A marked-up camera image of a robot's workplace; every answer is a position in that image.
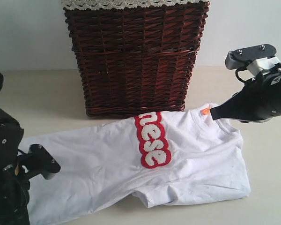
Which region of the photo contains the white t-shirt with red lettering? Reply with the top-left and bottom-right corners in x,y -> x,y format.
20,104 -> 251,225

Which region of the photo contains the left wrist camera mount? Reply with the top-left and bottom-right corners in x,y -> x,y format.
17,144 -> 61,180

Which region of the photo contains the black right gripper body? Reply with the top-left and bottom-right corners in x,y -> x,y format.
240,73 -> 281,122

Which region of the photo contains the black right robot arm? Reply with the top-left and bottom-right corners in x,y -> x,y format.
210,72 -> 281,122

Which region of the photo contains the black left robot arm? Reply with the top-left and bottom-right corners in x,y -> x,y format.
0,109 -> 30,225

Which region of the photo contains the orange garment tag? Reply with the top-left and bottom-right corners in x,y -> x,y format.
200,107 -> 211,115

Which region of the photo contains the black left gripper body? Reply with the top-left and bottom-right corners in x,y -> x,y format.
0,164 -> 30,225

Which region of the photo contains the brown wicker basket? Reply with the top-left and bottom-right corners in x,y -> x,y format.
64,1 -> 209,118

